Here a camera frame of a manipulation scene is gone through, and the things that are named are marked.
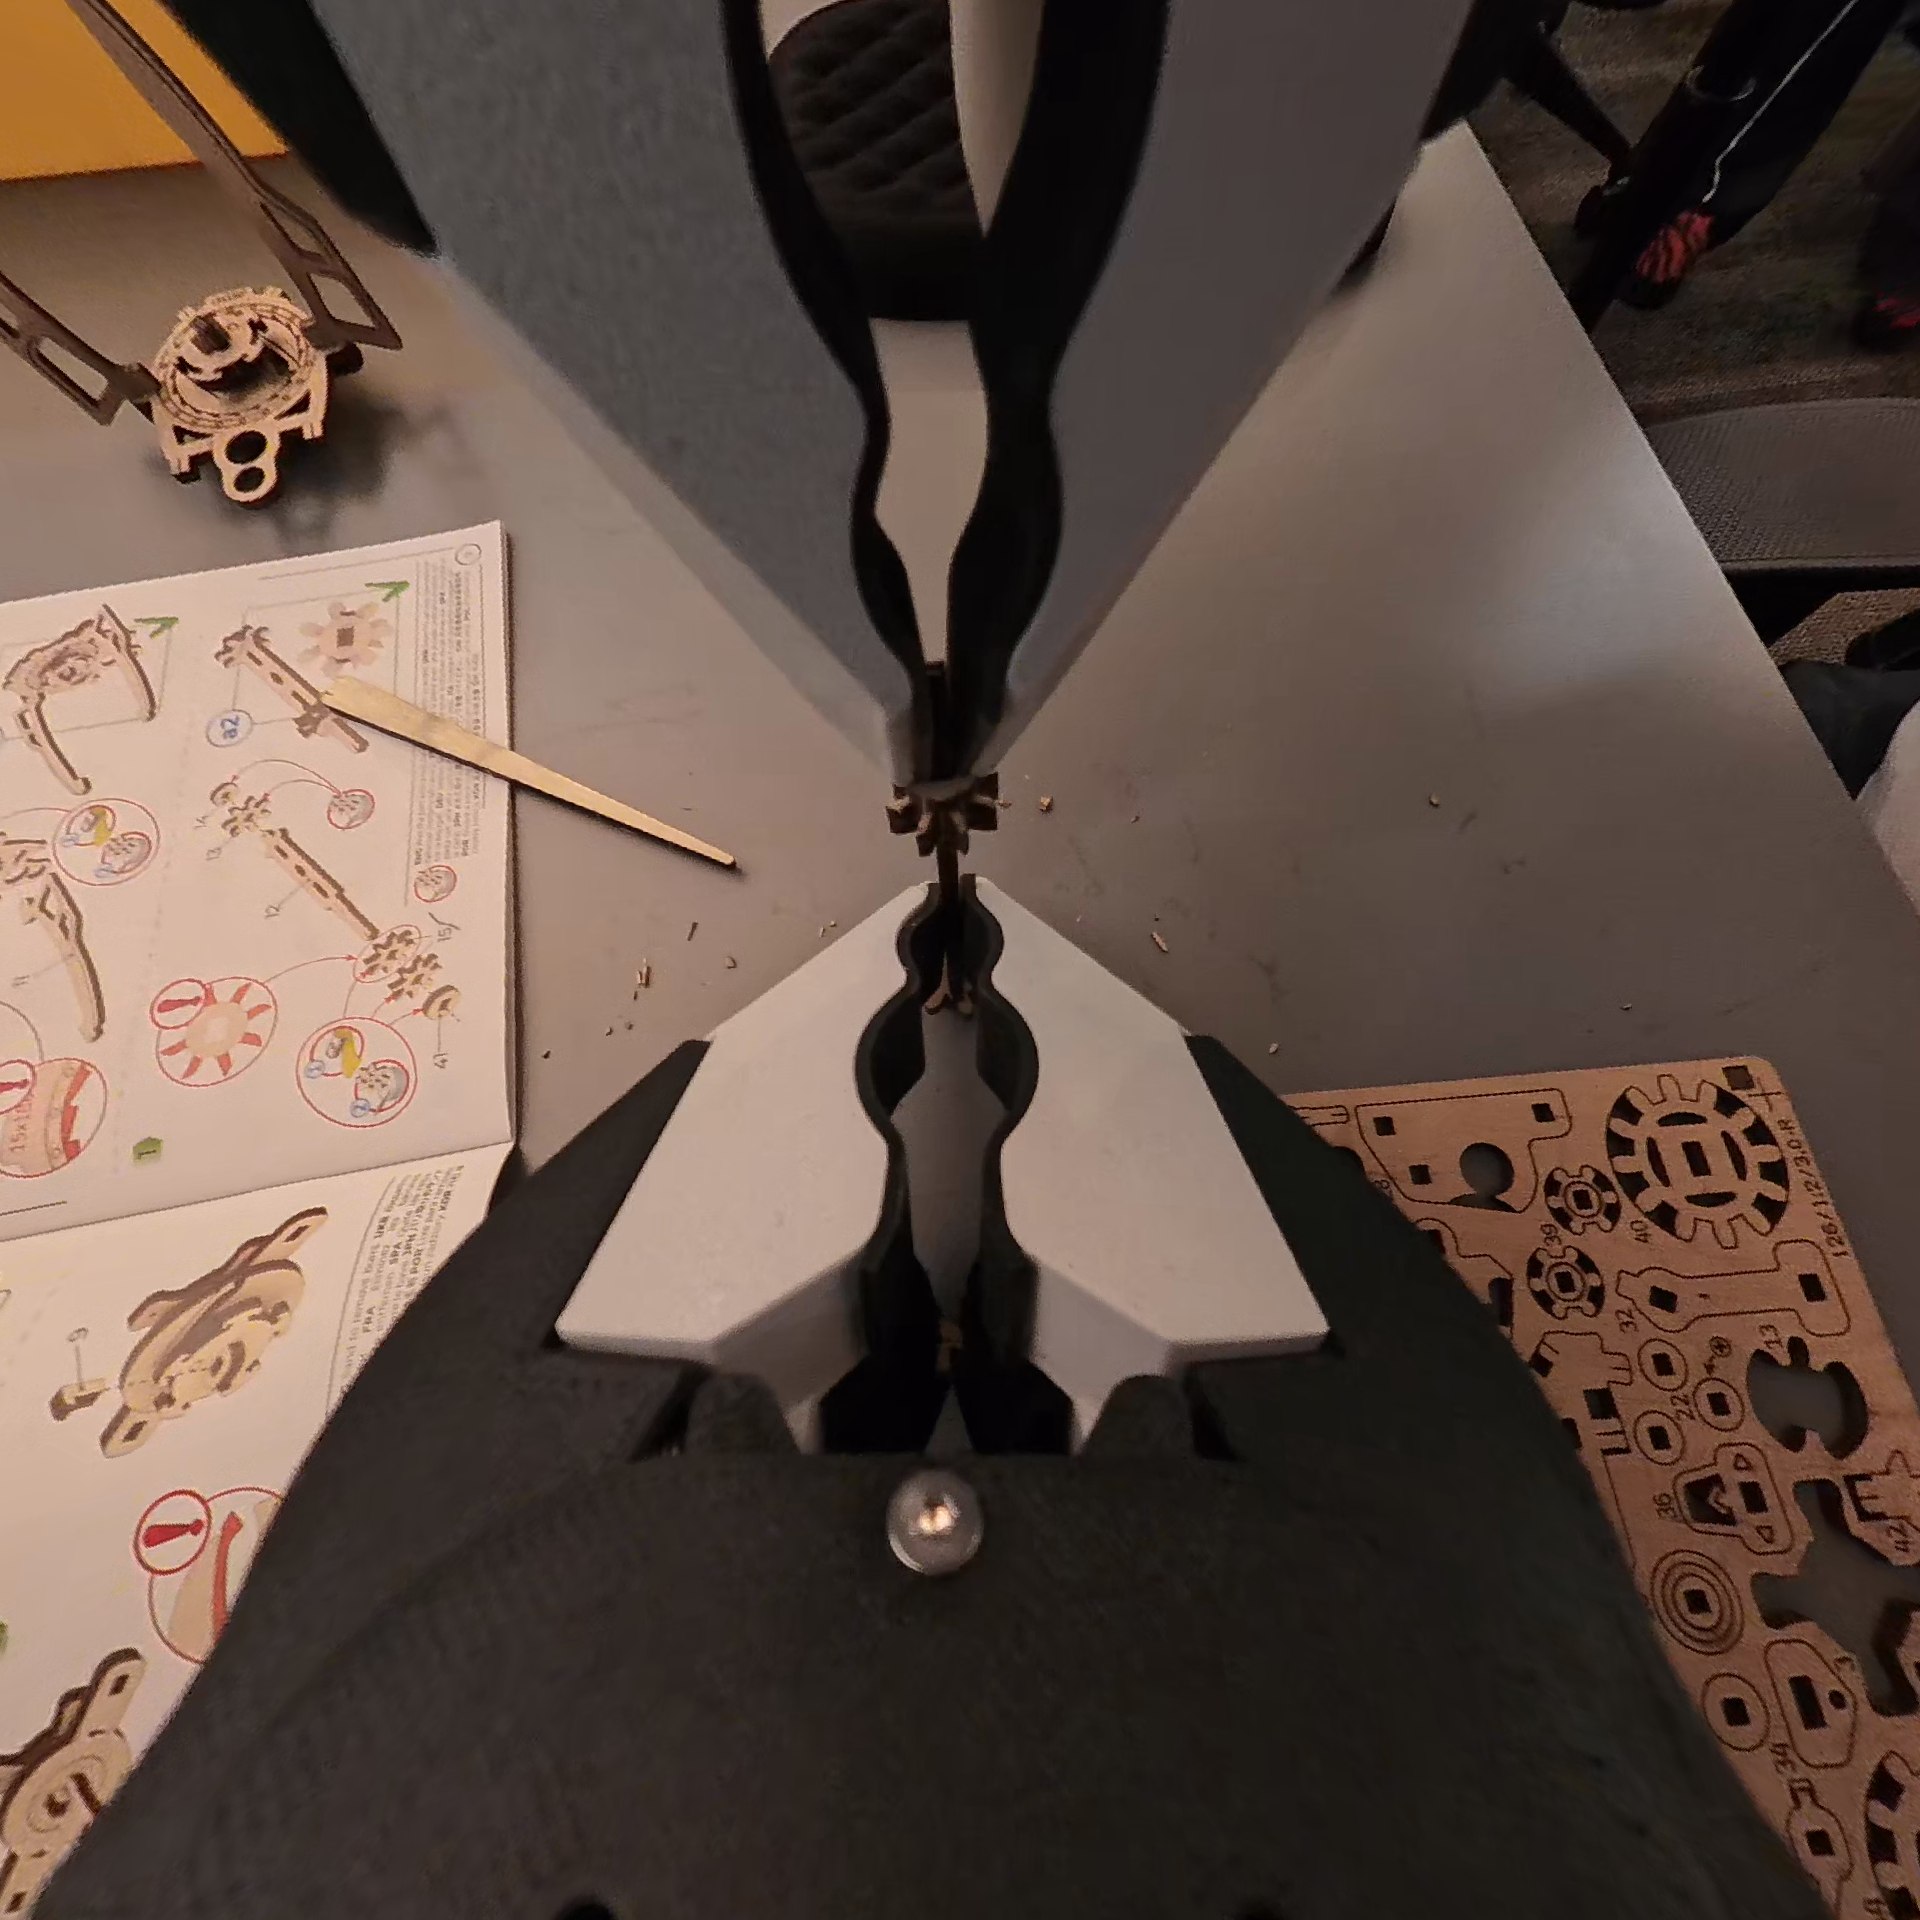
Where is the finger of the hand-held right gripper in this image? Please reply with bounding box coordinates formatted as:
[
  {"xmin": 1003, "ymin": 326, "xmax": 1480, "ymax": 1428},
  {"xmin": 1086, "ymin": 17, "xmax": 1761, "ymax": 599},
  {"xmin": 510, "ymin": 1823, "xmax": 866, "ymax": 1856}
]
[
  {"xmin": 945, "ymin": 0, "xmax": 1444, "ymax": 790},
  {"xmin": 299, "ymin": 0, "xmax": 952, "ymax": 790}
]

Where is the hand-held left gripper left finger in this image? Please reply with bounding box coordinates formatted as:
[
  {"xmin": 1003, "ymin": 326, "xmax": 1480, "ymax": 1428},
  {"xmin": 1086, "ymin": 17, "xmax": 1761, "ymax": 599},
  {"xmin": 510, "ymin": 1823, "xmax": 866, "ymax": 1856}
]
[{"xmin": 555, "ymin": 882, "xmax": 946, "ymax": 1419}]

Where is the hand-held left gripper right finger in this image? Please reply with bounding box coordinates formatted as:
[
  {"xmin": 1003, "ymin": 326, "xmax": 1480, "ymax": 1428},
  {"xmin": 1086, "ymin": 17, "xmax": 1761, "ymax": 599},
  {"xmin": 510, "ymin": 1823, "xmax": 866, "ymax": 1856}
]
[{"xmin": 950, "ymin": 879, "xmax": 1331, "ymax": 1419}]

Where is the wooden axle with gears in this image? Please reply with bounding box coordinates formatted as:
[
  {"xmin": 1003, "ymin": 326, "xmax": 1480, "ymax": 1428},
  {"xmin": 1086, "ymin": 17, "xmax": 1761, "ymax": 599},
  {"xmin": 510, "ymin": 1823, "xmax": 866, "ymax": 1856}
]
[{"xmin": 884, "ymin": 660, "xmax": 1001, "ymax": 1022}]

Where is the laser-cut wooden parts sheet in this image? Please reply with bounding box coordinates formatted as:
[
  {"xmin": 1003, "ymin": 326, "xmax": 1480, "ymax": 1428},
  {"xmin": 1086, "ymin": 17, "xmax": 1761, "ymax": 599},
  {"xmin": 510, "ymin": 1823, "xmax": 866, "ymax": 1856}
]
[{"xmin": 1283, "ymin": 1054, "xmax": 1920, "ymax": 1920}]

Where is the yellow plastic bin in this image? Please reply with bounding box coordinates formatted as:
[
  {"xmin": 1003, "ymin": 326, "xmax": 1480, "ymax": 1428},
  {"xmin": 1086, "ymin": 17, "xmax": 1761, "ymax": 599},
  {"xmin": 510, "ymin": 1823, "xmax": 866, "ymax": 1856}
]
[{"xmin": 0, "ymin": 0, "xmax": 289, "ymax": 185}]

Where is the black mesh pad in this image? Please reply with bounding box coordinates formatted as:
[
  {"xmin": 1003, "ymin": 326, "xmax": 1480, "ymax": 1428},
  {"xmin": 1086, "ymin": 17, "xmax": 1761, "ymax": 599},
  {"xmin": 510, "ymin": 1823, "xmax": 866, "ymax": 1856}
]
[{"xmin": 767, "ymin": 0, "xmax": 994, "ymax": 321}]

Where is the black office chair base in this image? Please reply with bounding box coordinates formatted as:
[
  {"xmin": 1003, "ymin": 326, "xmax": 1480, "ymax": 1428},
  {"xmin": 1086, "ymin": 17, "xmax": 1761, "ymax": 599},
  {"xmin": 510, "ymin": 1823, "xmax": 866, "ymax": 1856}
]
[{"xmin": 1418, "ymin": 0, "xmax": 1641, "ymax": 212}]

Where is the thin wooden stick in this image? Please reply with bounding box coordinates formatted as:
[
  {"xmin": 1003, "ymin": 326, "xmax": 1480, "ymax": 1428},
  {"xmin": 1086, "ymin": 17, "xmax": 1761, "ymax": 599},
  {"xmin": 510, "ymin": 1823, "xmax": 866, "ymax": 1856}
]
[{"xmin": 321, "ymin": 674, "xmax": 742, "ymax": 873}]

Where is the illustrated instruction booklet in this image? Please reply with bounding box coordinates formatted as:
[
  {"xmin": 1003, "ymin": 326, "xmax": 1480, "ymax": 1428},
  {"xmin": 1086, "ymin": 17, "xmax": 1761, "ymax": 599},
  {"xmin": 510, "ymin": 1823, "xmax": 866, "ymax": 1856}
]
[{"xmin": 0, "ymin": 516, "xmax": 519, "ymax": 1920}]

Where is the grey office chair seat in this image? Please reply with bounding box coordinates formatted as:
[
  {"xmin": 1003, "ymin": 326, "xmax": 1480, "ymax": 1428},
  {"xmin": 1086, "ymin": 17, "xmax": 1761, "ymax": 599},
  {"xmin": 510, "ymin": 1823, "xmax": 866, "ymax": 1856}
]
[{"xmin": 1641, "ymin": 403, "xmax": 1920, "ymax": 602}]

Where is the wooden model frame assembly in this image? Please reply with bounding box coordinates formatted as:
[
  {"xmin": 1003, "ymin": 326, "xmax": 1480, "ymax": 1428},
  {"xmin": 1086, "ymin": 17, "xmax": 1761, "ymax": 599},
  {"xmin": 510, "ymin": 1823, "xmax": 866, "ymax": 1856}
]
[{"xmin": 0, "ymin": 0, "xmax": 407, "ymax": 508}]

